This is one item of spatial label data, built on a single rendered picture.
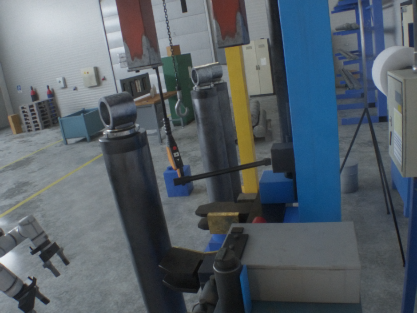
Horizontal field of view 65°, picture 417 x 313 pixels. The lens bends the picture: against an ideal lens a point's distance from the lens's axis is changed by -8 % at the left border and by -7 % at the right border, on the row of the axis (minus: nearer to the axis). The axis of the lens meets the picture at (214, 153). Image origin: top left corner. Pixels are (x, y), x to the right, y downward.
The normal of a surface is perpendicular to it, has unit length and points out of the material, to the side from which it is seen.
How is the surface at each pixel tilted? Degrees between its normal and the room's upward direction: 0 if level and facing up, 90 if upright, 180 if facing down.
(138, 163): 90
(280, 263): 0
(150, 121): 90
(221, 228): 90
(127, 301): 0
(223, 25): 90
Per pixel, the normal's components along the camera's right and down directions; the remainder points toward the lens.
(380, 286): -0.15, -0.94
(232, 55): -0.27, 0.33
